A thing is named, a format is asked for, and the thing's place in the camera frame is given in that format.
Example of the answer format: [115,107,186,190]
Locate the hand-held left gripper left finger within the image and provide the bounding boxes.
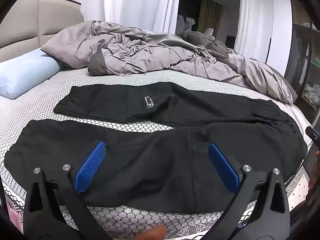
[22,141,110,240]

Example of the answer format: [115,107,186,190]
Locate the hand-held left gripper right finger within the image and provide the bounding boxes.
[202,142,292,240]

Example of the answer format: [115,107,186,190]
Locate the black pants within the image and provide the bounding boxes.
[4,81,308,214]

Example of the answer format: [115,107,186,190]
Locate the person's left hand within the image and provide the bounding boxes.
[130,225,167,240]

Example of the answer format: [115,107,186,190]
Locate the open wardrobe shelf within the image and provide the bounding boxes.
[291,22,320,108]

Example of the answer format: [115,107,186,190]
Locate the bed with hexagon patterned sheet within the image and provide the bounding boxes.
[0,65,320,240]

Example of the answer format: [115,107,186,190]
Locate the white wardrobe panel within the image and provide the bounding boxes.
[266,0,293,78]

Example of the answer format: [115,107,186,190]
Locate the light blue pillow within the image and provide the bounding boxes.
[0,49,65,100]

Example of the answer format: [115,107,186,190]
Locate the grey quilted duvet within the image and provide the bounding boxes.
[41,20,294,105]

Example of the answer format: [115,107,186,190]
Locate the white curtain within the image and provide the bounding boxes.
[80,0,182,34]
[235,0,273,60]

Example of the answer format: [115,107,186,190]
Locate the beige upholstered headboard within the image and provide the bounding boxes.
[0,0,84,63]

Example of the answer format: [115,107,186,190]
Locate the striped yellow curtain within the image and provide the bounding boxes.
[200,0,222,34]

